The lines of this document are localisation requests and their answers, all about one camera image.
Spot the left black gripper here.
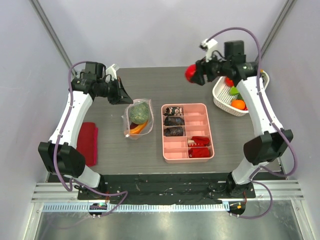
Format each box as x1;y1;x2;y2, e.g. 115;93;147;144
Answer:
96;76;134;105

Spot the red apple toy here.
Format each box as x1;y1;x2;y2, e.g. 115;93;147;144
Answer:
184;64;197;84

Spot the clear pink zip bag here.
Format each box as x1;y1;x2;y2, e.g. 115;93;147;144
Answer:
122;98;154;140

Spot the orange papaya slice toy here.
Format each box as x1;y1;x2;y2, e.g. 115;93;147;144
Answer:
129;120;149;135

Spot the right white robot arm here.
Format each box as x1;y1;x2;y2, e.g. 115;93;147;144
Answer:
187;39;293;198

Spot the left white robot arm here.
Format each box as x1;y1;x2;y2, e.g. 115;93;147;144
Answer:
38;61;133;200

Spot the red tomato toy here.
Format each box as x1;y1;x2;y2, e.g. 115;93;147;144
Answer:
224;77;234;88

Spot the white fruit basket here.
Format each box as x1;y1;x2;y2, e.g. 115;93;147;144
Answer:
212;76;267;119

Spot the green leaf toy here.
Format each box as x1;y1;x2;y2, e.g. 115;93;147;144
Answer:
229;86;239;96

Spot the floral dark rolled sock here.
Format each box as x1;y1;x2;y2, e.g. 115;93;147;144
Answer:
163;106;184;117

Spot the orange tangerine toy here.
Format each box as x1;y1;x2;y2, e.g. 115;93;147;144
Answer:
230;99;246;111

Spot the red folded cloth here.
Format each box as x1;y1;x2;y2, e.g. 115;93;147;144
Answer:
76;122;99;167

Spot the dark rolled sock middle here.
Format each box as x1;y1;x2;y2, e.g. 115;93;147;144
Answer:
163;116;185;127

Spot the dark rolled sock lower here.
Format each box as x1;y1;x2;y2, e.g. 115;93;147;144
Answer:
163;126;184;137

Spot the pink compartment tray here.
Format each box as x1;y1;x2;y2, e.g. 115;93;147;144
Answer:
161;103;215;164

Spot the red white rolled sock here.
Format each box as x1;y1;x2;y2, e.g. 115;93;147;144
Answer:
187;136;210;147

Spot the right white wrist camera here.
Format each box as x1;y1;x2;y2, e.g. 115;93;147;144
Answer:
199;38;218;62

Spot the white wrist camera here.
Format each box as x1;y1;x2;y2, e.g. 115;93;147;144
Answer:
199;38;218;62
104;64;119;83

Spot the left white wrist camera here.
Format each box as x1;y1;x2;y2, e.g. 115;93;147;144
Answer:
104;64;119;83

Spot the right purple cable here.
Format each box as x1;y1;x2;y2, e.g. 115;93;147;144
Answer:
207;26;299;219

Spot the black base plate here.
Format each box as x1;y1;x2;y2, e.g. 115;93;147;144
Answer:
73;173;256;205

